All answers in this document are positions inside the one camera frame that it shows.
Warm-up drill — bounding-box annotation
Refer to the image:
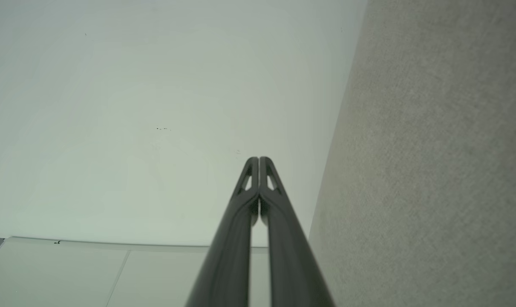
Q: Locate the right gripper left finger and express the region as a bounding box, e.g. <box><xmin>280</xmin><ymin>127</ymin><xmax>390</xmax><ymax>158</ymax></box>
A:
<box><xmin>185</xmin><ymin>157</ymin><xmax>259</xmax><ymax>307</ymax></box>

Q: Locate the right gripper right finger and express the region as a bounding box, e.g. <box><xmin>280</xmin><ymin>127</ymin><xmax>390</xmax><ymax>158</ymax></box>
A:
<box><xmin>259</xmin><ymin>156</ymin><xmax>336</xmax><ymax>307</ymax></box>

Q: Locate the grey fabric sofa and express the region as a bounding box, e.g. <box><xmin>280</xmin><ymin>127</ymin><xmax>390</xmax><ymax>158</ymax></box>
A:
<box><xmin>308</xmin><ymin>0</ymin><xmax>516</xmax><ymax>307</ymax></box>

